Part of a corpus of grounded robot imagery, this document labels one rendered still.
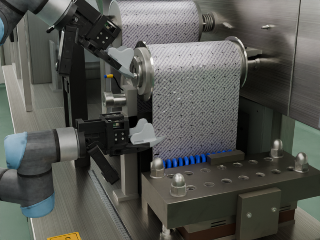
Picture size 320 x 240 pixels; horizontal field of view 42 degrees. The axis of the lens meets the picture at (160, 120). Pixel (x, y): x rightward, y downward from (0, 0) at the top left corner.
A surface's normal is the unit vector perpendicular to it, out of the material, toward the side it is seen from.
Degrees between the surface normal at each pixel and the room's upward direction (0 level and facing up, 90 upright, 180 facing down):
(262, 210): 90
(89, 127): 90
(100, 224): 0
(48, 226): 0
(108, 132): 90
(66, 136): 44
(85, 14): 90
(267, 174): 0
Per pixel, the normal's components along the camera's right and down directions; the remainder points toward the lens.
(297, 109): -0.93, 0.11
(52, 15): 0.04, 0.63
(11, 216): 0.00, -0.95
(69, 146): 0.35, 0.11
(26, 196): -0.30, 0.30
